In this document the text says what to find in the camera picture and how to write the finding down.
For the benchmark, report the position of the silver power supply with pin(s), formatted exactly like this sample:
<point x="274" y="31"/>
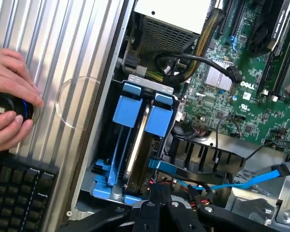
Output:
<point x="169" y="14"/>

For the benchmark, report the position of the open PC case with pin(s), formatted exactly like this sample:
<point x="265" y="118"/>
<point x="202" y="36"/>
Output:
<point x="106" y="96"/>

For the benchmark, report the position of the hard drive in blue caddy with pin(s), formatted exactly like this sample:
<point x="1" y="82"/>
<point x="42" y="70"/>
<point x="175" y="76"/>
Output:
<point x="149" y="83"/>

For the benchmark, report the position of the clear round plastic disc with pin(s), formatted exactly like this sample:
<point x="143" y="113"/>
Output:
<point x="87" y="79"/>

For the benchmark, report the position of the green motherboard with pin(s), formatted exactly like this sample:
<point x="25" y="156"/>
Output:
<point x="220" y="106"/>

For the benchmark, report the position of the silver chipset heatsink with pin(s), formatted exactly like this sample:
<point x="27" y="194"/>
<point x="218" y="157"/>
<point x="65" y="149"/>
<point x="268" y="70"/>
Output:
<point x="217" y="78"/>

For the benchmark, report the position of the empty blue disk carrier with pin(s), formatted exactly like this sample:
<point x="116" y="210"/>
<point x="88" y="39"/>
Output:
<point x="126" y="110"/>

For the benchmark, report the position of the person right hand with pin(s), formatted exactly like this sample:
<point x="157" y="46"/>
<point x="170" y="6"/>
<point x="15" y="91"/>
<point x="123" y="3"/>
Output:
<point x="7" y="135"/>

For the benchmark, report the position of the black RAM slot bank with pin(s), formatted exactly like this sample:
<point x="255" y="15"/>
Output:
<point x="273" y="70"/>

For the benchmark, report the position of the person left hand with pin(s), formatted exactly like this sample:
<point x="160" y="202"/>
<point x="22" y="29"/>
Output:
<point x="7" y="75"/>

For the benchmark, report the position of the black keyboard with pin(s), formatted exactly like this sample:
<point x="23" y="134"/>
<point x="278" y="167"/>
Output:
<point x="19" y="198"/>

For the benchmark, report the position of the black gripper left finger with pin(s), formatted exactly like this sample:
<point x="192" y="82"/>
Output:
<point x="145" y="217"/>

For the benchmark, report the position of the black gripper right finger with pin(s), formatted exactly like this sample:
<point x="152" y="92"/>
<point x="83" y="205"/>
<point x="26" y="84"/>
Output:
<point x="178" y="217"/>

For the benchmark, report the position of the silver metal drive cage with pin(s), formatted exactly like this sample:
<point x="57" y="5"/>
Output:
<point x="251" y="200"/>

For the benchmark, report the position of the black expansion slot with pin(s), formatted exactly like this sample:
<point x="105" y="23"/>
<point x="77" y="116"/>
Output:
<point x="237" y="19"/>
<point x="223" y="19"/>

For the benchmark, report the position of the black plastic card retainer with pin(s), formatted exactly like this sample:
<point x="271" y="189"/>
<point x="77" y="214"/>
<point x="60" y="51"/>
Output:
<point x="207" y="154"/>

